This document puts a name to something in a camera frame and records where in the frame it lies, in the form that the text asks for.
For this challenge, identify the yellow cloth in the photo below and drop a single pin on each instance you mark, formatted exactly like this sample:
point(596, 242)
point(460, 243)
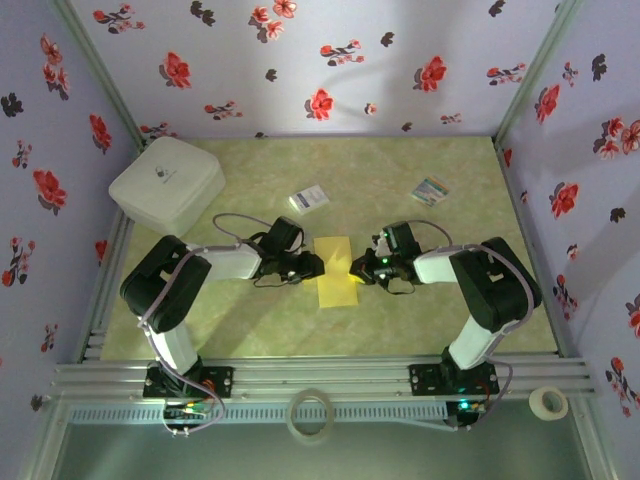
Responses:
point(337, 290)

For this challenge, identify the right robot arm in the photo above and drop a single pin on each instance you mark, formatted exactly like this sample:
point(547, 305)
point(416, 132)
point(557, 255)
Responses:
point(495, 290)

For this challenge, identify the small white blue box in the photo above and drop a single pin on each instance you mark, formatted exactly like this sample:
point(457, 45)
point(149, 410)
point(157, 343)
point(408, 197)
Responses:
point(308, 199)

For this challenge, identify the teal orange medical packet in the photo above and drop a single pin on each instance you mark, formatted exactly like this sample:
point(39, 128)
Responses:
point(430, 190)

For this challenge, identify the clear tape roll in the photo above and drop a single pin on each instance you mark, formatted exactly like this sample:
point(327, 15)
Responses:
point(295, 400)

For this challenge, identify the white plastic lidded container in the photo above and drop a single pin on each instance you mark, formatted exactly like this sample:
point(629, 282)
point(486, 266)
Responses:
point(165, 185)

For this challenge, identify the white tape roll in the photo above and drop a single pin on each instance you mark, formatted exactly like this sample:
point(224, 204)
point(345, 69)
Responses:
point(537, 400)

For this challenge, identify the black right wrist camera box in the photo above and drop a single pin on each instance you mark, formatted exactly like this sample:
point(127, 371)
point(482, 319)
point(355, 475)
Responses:
point(402, 237)

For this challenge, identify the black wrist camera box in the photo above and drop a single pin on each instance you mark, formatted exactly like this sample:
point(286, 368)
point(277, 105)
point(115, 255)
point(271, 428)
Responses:
point(287, 232)
point(402, 237)

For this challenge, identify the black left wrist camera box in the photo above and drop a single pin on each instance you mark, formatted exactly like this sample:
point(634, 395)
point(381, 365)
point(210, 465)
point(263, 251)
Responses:
point(287, 232)

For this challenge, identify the aluminium rail beam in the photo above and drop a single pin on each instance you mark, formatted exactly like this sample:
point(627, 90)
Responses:
point(320, 372)

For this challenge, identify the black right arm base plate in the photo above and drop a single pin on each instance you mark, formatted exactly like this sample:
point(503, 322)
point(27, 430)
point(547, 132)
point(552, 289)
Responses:
point(425, 377)

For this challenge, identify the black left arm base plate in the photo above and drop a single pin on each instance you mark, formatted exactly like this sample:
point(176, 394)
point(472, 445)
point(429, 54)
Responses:
point(220, 380)

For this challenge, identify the aluminium side rail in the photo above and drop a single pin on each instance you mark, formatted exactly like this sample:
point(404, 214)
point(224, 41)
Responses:
point(102, 300)

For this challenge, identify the aluminium frame post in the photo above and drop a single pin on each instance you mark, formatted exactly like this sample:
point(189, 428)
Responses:
point(100, 75)
point(530, 80)

